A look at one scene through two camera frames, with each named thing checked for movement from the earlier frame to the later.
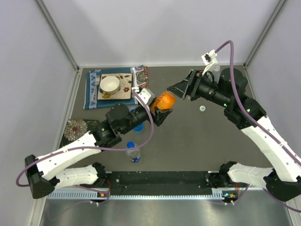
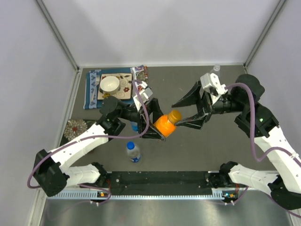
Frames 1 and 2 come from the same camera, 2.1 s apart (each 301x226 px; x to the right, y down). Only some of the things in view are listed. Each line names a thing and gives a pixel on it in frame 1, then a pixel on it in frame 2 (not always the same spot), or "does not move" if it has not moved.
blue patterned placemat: [139, 79] does not move
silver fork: [98, 79] does not move
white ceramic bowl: [109, 84] does not move
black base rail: [159, 183] does not move
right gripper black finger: [180, 86] -> [193, 97]
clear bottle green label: [216, 71] does not move
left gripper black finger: [159, 116] -> [151, 133]
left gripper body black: [152, 115] -> [142, 125]
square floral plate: [124, 91] does not move
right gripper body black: [201, 85] -> [206, 103]
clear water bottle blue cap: [134, 155] does not move
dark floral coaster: [74, 128] does not move
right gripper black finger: [178, 90] -> [196, 122]
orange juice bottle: [166, 100] -> [166, 124]
